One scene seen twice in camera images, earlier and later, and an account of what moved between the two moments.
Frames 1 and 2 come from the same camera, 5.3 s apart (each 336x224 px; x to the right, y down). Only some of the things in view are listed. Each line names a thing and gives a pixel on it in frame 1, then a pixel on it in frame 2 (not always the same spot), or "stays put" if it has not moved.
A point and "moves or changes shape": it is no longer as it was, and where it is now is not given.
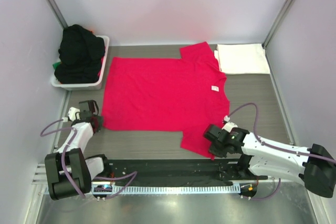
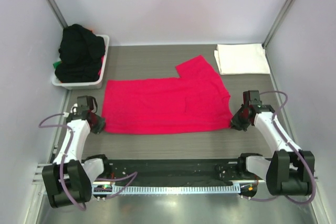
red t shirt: [187, 94] moves or changes shape
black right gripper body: [217, 150] -> [242, 113]
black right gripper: [177, 170] stays put
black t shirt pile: [81, 52] stays put
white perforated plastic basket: [94, 85] stays put
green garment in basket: [55, 65] stays put
